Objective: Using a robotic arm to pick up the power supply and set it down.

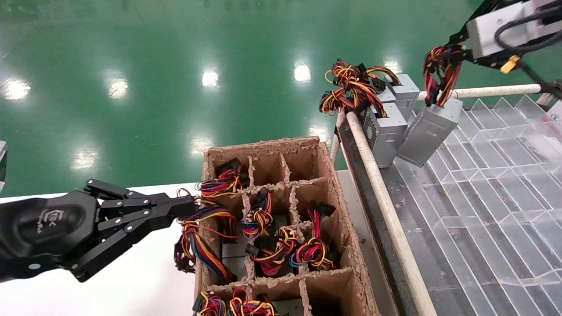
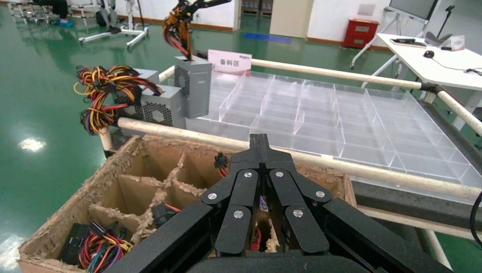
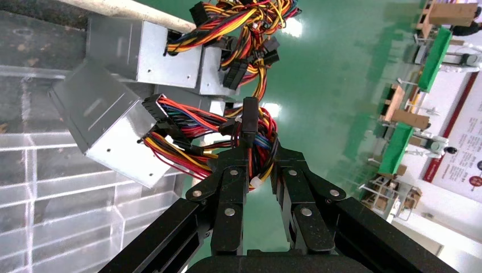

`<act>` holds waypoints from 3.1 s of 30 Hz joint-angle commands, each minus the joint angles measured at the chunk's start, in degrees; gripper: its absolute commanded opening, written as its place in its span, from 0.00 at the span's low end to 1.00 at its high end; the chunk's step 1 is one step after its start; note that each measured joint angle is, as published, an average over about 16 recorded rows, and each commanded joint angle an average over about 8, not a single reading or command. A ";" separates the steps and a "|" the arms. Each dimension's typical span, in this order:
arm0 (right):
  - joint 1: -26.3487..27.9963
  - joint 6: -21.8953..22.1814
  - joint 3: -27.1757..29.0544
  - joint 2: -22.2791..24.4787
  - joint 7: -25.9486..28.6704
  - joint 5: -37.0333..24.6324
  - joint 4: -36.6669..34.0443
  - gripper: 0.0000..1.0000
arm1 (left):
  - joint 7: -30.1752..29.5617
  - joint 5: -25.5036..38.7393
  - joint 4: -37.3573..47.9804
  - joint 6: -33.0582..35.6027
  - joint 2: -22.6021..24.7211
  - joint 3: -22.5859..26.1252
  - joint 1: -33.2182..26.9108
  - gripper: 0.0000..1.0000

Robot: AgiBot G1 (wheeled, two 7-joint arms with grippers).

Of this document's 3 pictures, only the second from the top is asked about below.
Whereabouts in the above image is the person in black trousers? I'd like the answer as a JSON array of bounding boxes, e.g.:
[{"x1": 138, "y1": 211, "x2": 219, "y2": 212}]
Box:
[{"x1": 32, "y1": 0, "x2": 75, "y2": 28}]

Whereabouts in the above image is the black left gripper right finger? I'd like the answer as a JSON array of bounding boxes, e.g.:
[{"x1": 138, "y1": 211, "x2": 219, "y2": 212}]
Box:
[{"x1": 260, "y1": 134, "x2": 452, "y2": 273}]

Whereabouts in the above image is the dark flat notebook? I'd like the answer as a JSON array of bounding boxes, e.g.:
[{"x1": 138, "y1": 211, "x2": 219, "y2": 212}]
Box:
[{"x1": 389, "y1": 38, "x2": 428, "y2": 49}]

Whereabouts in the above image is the red metal cabinet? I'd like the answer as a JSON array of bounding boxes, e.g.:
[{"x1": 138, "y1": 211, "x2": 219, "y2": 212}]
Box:
[{"x1": 342, "y1": 18, "x2": 380, "y2": 49}]

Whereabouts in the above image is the dark shelf unit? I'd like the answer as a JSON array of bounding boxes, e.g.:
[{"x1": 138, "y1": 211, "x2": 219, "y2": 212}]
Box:
[{"x1": 240, "y1": 0, "x2": 274, "y2": 16}]

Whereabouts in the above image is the white foam padded rack leg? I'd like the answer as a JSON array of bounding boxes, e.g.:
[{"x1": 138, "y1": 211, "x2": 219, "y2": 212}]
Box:
[
  {"x1": 98, "y1": 127, "x2": 114, "y2": 152},
  {"x1": 423, "y1": 230, "x2": 455, "y2": 271}
]

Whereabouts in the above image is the white office table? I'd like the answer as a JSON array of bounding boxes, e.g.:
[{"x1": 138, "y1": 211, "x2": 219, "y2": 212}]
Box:
[{"x1": 350, "y1": 33, "x2": 482, "y2": 131}]

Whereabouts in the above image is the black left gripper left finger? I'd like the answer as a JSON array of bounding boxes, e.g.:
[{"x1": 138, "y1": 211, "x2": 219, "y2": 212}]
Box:
[{"x1": 105, "y1": 134, "x2": 261, "y2": 273}]

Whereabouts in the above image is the black pole stand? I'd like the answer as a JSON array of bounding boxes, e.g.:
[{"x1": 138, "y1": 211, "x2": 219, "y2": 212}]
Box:
[{"x1": 437, "y1": 4, "x2": 456, "y2": 39}]

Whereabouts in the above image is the clear acrylic divider tray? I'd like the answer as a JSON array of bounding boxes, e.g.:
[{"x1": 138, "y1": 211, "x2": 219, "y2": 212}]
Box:
[{"x1": 186, "y1": 68, "x2": 482, "y2": 207}]

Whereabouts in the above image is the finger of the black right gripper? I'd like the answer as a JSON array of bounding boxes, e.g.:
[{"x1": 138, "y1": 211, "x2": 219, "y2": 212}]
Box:
[{"x1": 189, "y1": 0, "x2": 232, "y2": 12}]

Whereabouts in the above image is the white foam padded rack tube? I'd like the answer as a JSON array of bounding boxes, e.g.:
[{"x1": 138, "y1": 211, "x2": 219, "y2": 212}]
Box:
[
  {"x1": 437, "y1": 90, "x2": 482, "y2": 138},
  {"x1": 250, "y1": 58, "x2": 425, "y2": 90},
  {"x1": 117, "y1": 117, "x2": 482, "y2": 201},
  {"x1": 158, "y1": 64, "x2": 178, "y2": 83},
  {"x1": 355, "y1": 205, "x2": 482, "y2": 242}
]

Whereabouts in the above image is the white metal frame base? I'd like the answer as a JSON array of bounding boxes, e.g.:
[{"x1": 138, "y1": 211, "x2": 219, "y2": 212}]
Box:
[{"x1": 78, "y1": 0, "x2": 149, "y2": 51}]

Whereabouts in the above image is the brown cardboard divider box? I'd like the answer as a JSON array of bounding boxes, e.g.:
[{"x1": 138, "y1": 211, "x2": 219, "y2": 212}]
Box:
[{"x1": 18, "y1": 135, "x2": 358, "y2": 273}]

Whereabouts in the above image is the large dark monitor screen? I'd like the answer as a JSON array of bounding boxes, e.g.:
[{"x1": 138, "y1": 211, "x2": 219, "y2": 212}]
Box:
[{"x1": 388, "y1": 0, "x2": 439, "y2": 22}]

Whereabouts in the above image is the pink white small box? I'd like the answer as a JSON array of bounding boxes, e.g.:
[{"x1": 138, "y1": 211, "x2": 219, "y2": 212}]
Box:
[{"x1": 441, "y1": 34, "x2": 466, "y2": 52}]

